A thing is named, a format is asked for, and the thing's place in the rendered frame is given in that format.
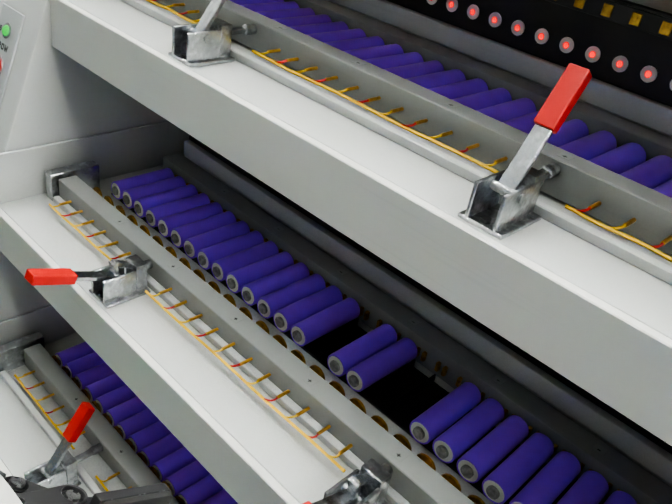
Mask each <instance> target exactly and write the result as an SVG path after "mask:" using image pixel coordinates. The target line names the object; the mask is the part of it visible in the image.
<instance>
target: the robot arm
mask: <svg viewBox="0 0 672 504"><path fill-rule="evenodd" d="M171 499H172V491H171V489H170V488H169V487H168V486H167V485H166V484H165V483H159V484H153V485H146V486H140V487H133V488H126V489H120V490H113V491H107V492H100V493H95V494H94V495H93V496H92V497H88V494H87V492H86V491H85V490H84V489H82V488H81V487H79V486H76V485H73V484H65V485H61V486H56V487H51V488H46V487H44V486H41V485H39V484H36V483H33V482H31V481H28V480H26V479H24V478H22V477H20V476H19V477H17V476H7V477H6V473H4V472H2V471H1V470H0V504H169V503H170V501H171Z"/></svg>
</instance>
